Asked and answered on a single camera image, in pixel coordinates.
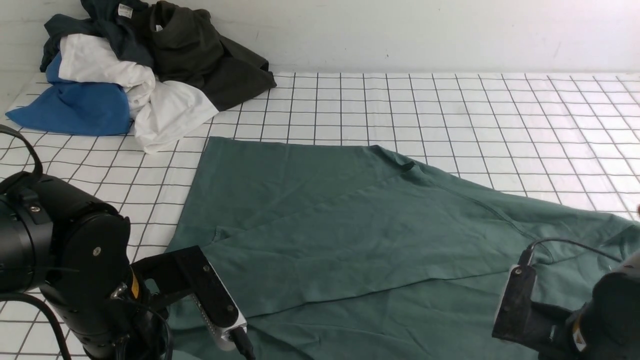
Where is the blue shirt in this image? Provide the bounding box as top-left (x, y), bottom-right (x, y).
top-left (6, 54), bottom-right (131, 137)

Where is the black right camera cable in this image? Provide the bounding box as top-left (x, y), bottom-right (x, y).
top-left (517, 238), bottom-right (623, 267)

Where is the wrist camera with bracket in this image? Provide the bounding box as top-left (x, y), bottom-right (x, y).
top-left (491, 265), bottom-right (572, 359)
top-left (132, 246), bottom-right (256, 360)

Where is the dark navy shirt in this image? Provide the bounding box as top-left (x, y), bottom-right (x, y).
top-left (39, 0), bottom-right (154, 73)

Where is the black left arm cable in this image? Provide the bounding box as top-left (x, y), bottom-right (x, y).
top-left (0, 124), bottom-right (74, 360)

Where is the dark olive shirt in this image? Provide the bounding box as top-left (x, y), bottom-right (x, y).
top-left (132, 1), bottom-right (277, 112)

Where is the green long-sleeve shirt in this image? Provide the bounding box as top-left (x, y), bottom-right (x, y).
top-left (167, 137), bottom-right (639, 360)

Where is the white shirt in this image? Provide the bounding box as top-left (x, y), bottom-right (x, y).
top-left (58, 34), bottom-right (218, 154)

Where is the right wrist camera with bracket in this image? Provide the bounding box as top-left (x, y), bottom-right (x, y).
top-left (491, 265), bottom-right (572, 359)

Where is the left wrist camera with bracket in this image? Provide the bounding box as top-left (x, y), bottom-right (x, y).
top-left (132, 246), bottom-right (256, 360)

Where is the white grid-pattern tablecloth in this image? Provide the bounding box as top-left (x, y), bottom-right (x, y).
top-left (0, 73), bottom-right (640, 360)

